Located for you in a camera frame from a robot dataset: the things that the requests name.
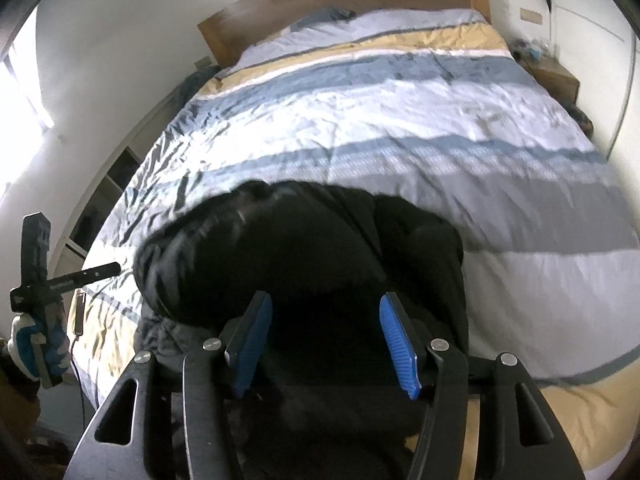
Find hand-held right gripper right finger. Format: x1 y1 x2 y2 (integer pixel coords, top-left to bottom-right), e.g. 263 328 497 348
378 292 583 480

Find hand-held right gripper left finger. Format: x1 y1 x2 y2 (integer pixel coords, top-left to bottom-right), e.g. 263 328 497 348
65 291 273 480

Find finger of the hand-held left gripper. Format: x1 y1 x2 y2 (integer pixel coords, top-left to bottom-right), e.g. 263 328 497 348
50 261 122 295

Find black puffer jacket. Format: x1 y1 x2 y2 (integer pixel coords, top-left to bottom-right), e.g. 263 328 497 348
132 180 471 480

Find person's left forearm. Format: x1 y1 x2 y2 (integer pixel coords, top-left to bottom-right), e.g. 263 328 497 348
0 352 42 456

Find person's left hand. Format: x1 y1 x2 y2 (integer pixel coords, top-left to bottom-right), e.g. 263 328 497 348
7 311 71 381

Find white open shelf unit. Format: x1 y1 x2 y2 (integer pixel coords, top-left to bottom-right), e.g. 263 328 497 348
50 85 196 281

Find bright window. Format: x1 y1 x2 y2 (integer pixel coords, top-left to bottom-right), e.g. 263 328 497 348
0 35 56 201

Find teal cloth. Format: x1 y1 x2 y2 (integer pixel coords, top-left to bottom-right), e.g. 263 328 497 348
172 65 221 106

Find bed with striped duvet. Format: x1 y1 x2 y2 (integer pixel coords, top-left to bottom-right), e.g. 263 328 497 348
72 7 640 480

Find dark cloth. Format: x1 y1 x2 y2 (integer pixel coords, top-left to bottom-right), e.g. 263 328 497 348
570 105 593 136

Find wooden nightstand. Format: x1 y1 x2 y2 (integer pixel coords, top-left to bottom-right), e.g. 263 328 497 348
530 55 581 106

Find small nightstand items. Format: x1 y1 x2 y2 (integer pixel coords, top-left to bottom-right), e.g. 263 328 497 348
512 40 551 61

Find white pillow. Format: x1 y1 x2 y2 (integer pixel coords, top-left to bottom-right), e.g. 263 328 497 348
232 7 488 68

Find grey-blue pillow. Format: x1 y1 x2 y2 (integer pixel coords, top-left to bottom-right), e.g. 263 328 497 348
290 6 357 32

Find white wardrobe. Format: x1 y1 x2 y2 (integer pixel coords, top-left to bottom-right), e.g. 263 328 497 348
542 0 640 161

